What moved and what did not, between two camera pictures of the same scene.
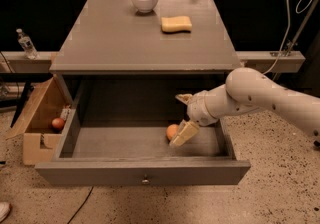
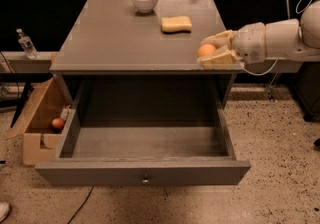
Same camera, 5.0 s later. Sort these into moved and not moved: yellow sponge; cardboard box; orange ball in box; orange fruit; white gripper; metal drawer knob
Moved: white gripper; orange fruit
Not moved: orange ball in box; yellow sponge; metal drawer knob; cardboard box
